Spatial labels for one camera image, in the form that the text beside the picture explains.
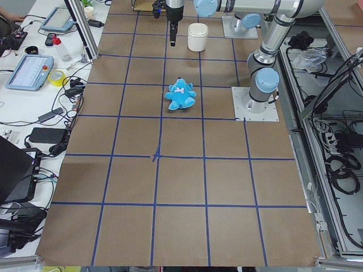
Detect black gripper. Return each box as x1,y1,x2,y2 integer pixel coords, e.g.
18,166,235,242
165,0,184,46

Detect white trash can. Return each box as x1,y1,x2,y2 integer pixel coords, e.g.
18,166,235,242
188,23,209,52

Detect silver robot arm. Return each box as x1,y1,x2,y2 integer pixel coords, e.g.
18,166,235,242
193,0,325,114
229,12,261,33

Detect blue plush teddy bear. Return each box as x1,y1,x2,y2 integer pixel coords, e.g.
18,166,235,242
165,77,196,111

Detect white paper cup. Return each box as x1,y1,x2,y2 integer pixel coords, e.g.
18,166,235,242
84,6,95,20

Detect clear bottle red cap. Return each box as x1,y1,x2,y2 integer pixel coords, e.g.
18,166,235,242
52,34,72,62

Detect far blue teach pendant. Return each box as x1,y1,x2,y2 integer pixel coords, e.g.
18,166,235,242
40,7,74,32

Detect blue teach pendant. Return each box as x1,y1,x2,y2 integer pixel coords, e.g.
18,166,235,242
40,7,74,32
5,54,54,91

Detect black phone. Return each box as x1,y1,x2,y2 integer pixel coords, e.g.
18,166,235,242
45,33,56,47

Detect yellow tape roll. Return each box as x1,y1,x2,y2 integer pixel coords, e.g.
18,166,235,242
47,70,66,87

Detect crumpled white cloth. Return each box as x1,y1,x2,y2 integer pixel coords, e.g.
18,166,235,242
292,49,327,73

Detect near blue teach pendant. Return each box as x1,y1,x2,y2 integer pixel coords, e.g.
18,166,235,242
5,54,54,91

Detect black power adapter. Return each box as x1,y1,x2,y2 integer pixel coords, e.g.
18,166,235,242
29,127,67,144

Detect black laptop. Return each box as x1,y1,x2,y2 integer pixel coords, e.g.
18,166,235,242
1,137,41,204

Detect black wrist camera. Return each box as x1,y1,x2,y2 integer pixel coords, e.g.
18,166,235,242
152,0,165,19

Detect aluminium frame post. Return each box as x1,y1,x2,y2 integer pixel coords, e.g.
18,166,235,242
64,0,99,60

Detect black cable bundle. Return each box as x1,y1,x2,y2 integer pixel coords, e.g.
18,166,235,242
326,154,362,196

